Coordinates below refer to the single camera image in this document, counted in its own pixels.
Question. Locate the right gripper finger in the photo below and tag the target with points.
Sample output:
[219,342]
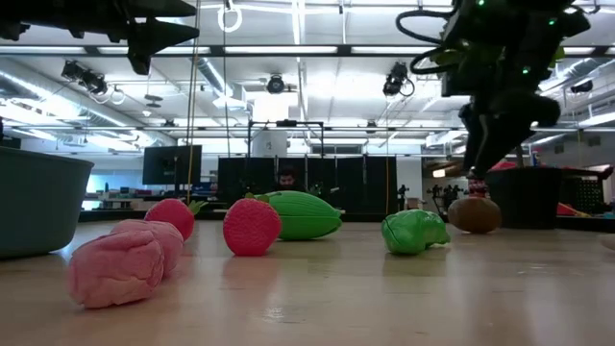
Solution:
[514,130]
[472,139]

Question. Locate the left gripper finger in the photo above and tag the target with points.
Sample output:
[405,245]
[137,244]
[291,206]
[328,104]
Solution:
[154,7]
[154,38]

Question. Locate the brown toy kiwi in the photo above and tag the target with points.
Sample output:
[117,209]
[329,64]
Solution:
[474,215]

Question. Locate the green toy lettuce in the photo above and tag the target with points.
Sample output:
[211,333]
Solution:
[410,233]

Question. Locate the red toy strawberry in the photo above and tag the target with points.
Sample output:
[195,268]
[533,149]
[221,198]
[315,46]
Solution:
[251,226]
[170,214]

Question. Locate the green toy corn cob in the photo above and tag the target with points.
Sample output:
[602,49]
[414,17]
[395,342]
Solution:
[307,216]

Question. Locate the teal plastic tupperware container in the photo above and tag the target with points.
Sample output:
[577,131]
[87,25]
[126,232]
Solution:
[38,206]

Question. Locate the pink lumpy toy produce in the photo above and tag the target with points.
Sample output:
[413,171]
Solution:
[115,269]
[165,240]

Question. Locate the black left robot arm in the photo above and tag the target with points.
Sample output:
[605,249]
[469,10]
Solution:
[19,19]

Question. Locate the green leafy potted plant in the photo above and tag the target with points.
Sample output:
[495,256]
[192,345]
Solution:
[520,158]

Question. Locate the black tripod stands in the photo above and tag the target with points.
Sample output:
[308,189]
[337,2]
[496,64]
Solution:
[444,194]

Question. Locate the black plant pot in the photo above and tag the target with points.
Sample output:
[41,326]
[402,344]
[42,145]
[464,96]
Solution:
[526,197]

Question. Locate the black perforated crate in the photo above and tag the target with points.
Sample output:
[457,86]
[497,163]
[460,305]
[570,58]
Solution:
[583,192]

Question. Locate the black computer monitor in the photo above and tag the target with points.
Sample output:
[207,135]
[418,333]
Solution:
[170,165]

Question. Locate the black partition panels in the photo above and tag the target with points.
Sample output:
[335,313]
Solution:
[351,185]

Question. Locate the person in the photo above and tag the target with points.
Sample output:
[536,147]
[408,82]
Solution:
[288,180]

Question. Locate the black ceiling camera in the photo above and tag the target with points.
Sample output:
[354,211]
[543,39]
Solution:
[395,79]
[582,87]
[276,84]
[86,77]

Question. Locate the black aluminium table frame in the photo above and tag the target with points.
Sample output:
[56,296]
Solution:
[365,217]

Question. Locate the black overhead frame bar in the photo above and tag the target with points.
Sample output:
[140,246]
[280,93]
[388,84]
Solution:
[288,50]

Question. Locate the black metal stand frame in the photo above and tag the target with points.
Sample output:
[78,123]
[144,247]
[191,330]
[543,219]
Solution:
[286,123]

